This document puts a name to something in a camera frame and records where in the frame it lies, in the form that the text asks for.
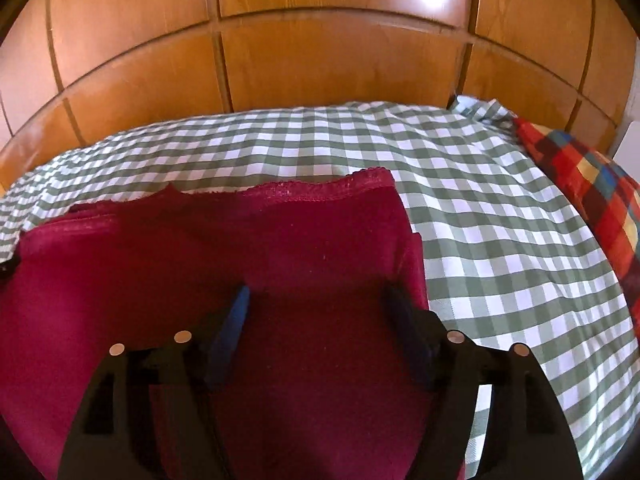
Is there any multicolour plaid pillow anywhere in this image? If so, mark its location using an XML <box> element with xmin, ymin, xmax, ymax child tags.
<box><xmin>513</xmin><ymin>117</ymin><xmax>640</xmax><ymax>341</ymax></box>

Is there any green checkered bed sheet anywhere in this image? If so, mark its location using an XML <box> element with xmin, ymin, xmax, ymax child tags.
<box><xmin>0</xmin><ymin>95</ymin><xmax>636</xmax><ymax>480</ymax></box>

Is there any maroon sweater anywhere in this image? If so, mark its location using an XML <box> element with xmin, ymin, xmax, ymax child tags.
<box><xmin>0</xmin><ymin>167</ymin><xmax>467</xmax><ymax>480</ymax></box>

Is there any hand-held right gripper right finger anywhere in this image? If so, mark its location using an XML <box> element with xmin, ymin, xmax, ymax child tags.
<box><xmin>382</xmin><ymin>285</ymin><xmax>585</xmax><ymax>480</ymax></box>

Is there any wooden panel headboard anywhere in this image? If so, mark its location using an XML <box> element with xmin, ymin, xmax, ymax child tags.
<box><xmin>0</xmin><ymin>0</ymin><xmax>640</xmax><ymax>196</ymax></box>

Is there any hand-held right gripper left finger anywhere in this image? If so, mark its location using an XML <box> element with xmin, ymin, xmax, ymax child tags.
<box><xmin>58</xmin><ymin>285</ymin><xmax>251</xmax><ymax>480</ymax></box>

